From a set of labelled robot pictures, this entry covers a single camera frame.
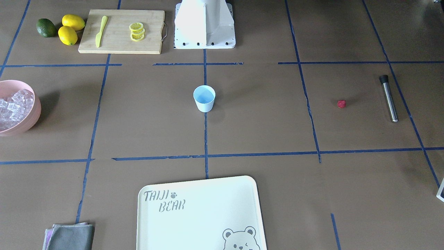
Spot red strawberry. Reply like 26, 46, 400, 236
337, 100, 346, 109

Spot light blue plastic cup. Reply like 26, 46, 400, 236
193, 85, 216, 113

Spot pile of clear ice cubes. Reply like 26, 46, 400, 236
0, 89, 35, 131

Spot cream bear tray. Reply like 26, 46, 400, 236
135, 175, 267, 250

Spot lemon slices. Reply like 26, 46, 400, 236
129, 22, 145, 42

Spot bamboo cutting board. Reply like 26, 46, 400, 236
78, 9, 165, 55

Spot yellow plastic knife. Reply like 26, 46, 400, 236
95, 16, 108, 48

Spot yellow lemon far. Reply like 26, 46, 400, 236
62, 14, 86, 31

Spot yellow lemon near board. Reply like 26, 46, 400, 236
58, 26, 78, 46

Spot grey folded cloth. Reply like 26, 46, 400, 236
42, 222, 95, 250

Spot green lime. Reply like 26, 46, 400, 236
36, 18, 57, 38

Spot pink bowl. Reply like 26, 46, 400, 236
0, 80, 41, 136

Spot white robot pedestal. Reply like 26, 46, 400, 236
173, 0, 236, 49

